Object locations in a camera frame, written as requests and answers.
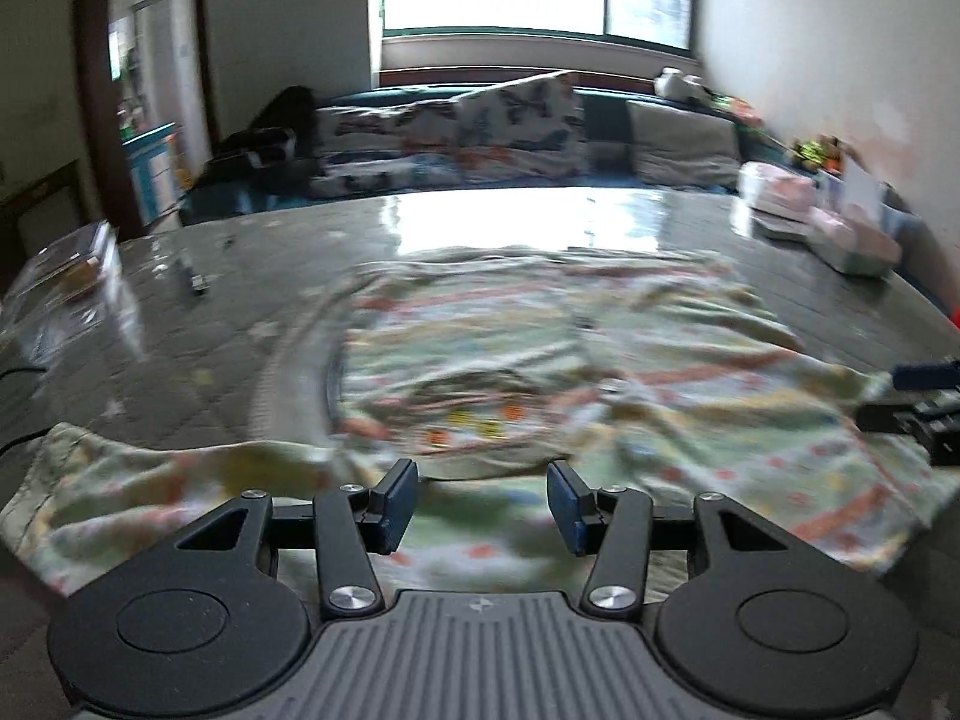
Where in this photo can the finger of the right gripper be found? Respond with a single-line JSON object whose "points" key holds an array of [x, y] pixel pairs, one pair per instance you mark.
{"points": [[928, 376], [933, 423]]}

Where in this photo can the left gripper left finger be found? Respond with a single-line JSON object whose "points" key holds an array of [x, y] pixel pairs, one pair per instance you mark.
{"points": [[352, 523]]}

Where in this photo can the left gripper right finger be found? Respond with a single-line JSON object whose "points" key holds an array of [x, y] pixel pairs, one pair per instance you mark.
{"points": [[614, 527]]}

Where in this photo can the patterned green children's jacket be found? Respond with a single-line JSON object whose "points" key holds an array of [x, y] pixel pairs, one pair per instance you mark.
{"points": [[662, 372]]}

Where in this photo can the clear plastic storage bin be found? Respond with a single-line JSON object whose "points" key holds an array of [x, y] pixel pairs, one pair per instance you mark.
{"points": [[894, 218]]}

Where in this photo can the flat dark booklet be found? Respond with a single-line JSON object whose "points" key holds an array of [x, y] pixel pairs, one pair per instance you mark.
{"points": [[775, 228]]}

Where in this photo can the quilted grey star tablecloth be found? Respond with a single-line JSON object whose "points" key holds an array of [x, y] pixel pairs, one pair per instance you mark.
{"points": [[221, 618]]}

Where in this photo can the colourful plush toys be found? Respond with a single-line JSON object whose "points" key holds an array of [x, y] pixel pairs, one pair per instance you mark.
{"points": [[823, 153]]}

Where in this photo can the pink tissue pack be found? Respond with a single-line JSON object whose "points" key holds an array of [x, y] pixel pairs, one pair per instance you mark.
{"points": [[771, 189]]}

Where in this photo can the black marker pen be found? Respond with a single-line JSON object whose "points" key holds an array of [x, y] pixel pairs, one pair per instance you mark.
{"points": [[194, 281]]}

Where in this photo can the orange green plush toy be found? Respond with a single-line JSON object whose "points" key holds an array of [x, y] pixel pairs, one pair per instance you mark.
{"points": [[745, 114]]}

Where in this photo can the grey cushion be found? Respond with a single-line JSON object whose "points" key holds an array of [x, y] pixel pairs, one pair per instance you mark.
{"points": [[681, 148]]}

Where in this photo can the clear plastic container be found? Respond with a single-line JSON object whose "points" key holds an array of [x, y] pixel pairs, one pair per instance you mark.
{"points": [[63, 291]]}

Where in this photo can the small butterfly pillow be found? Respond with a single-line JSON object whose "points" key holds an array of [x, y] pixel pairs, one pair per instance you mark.
{"points": [[364, 151]]}

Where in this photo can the white plush toy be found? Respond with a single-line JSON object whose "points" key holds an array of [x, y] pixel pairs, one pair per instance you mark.
{"points": [[680, 87]]}

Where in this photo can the large butterfly pillow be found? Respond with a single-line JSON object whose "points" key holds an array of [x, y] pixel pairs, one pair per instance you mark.
{"points": [[531, 128]]}

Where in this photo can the blue white cabinet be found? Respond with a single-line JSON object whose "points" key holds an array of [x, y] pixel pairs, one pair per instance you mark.
{"points": [[150, 160]]}

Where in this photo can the dark wooden door frame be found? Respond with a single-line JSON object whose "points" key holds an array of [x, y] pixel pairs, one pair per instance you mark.
{"points": [[95, 92]]}

